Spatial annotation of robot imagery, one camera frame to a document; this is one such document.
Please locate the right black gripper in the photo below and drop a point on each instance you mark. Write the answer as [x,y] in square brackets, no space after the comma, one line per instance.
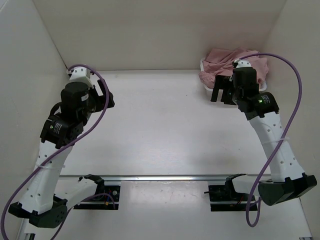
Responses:
[224,82]

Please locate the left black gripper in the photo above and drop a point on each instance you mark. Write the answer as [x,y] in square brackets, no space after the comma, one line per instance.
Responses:
[101,100]

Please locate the pink trousers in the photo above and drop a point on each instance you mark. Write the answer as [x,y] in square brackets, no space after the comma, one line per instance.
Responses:
[219,62]

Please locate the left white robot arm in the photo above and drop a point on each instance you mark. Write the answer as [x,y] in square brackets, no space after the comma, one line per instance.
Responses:
[83,103]

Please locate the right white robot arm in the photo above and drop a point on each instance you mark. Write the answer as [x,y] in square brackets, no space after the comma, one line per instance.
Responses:
[288,179]

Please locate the white plastic basket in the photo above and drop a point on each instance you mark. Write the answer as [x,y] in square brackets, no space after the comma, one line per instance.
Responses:
[209,91]

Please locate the aluminium rail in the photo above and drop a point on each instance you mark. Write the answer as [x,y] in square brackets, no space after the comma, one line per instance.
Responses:
[164,178]

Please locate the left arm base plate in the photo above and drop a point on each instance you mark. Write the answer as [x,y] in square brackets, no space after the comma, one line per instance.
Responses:
[107,202]

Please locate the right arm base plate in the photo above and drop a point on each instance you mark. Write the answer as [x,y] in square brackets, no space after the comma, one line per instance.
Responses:
[222,201]

